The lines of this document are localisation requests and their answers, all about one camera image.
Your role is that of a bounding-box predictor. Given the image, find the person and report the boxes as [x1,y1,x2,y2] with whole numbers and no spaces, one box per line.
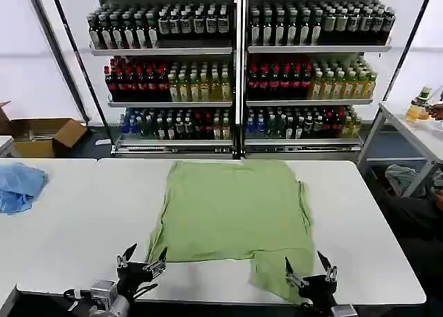
[377,183,443,248]

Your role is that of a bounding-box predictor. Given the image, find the white side table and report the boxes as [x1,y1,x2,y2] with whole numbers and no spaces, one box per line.
[356,100,443,199]

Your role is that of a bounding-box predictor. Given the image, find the small white table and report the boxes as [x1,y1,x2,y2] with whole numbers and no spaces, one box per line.
[0,135,17,158]

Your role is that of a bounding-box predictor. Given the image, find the grey crumpled cloth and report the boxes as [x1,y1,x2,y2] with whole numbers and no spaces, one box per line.
[385,163,443,197]

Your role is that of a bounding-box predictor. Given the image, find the open cardboard box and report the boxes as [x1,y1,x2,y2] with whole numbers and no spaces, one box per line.
[0,100,88,159]

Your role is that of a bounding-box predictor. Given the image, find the black slanted frame pole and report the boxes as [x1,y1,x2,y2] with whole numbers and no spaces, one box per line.
[381,0,437,102]
[48,0,117,149]

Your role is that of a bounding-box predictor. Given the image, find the green t-shirt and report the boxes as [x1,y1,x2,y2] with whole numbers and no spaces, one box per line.
[145,160,316,305]

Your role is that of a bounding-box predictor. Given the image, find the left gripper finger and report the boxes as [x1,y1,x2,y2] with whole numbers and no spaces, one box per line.
[116,242,138,269]
[142,246,168,273]

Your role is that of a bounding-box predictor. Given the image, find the yellow drink bottle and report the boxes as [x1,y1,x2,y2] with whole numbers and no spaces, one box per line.
[406,86,434,123]

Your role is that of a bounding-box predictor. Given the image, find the shelf unit with drink bottles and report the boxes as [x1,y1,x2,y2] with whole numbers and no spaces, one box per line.
[85,0,240,159]
[241,0,397,161]

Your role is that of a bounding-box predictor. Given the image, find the grey slanted frame pole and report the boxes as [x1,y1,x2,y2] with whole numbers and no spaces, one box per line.
[28,0,90,125]

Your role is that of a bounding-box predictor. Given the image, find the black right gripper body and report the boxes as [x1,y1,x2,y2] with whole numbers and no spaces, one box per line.
[298,274,338,307]

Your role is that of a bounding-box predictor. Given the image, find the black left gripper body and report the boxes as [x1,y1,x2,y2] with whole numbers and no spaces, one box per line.
[116,260,168,299]

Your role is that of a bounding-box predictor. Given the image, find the person's hand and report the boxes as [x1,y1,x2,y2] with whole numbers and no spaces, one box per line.
[428,102,443,121]

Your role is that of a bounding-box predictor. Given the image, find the blue crumpled cloth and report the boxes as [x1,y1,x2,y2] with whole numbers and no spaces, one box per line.
[0,162,49,216]

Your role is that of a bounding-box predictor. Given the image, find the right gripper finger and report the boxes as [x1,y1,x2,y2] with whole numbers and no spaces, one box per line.
[284,255,307,289]
[316,251,338,283]

